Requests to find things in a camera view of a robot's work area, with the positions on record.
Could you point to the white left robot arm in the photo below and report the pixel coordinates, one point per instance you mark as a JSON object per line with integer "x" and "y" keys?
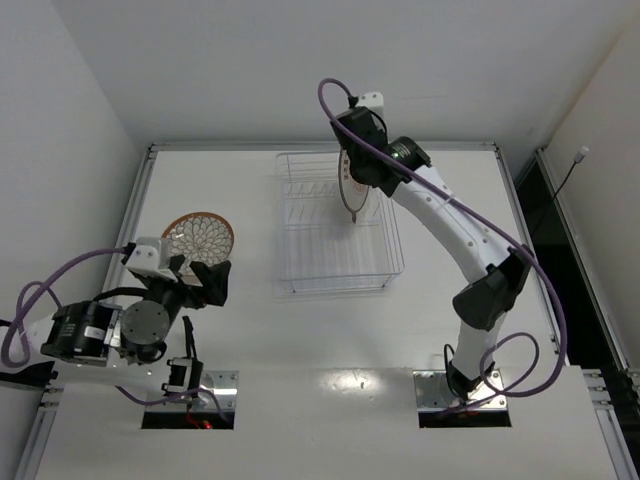
{"x": 87, "y": 333}

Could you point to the glass plate orange sunburst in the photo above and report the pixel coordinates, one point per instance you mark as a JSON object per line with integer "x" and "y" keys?
{"x": 354, "y": 195}

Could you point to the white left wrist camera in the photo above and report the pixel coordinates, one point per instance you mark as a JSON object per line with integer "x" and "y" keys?
{"x": 149, "y": 257}

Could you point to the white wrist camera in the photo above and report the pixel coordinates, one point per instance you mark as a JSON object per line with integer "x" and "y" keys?
{"x": 149, "y": 257}
{"x": 374, "y": 101}

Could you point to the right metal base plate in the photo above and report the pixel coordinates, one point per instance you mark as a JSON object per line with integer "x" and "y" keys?
{"x": 433, "y": 394}

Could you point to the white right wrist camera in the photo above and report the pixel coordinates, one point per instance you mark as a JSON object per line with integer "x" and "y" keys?
{"x": 374, "y": 101}

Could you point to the metal base plate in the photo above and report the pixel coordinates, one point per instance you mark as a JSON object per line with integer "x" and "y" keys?
{"x": 433, "y": 394}
{"x": 223, "y": 384}

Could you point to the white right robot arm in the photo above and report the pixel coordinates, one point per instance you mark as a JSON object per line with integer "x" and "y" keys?
{"x": 495, "y": 270}

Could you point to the black wall cable white plug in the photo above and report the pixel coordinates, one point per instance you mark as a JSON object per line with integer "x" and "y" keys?
{"x": 577, "y": 160}

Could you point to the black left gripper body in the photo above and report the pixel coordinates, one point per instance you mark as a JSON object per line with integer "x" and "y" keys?
{"x": 187, "y": 282}

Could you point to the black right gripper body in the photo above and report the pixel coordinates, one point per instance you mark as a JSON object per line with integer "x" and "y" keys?
{"x": 360, "y": 163}

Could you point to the white wire dish rack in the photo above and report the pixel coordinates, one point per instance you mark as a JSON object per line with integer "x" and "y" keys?
{"x": 320, "y": 250}

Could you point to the floral brown-rim plate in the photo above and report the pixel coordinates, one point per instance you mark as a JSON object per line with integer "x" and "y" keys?
{"x": 201, "y": 236}

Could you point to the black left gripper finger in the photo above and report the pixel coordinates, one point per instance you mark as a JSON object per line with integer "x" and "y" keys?
{"x": 182, "y": 267}
{"x": 214, "y": 282}

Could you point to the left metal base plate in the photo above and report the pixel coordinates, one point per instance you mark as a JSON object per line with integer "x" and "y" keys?
{"x": 223, "y": 384}

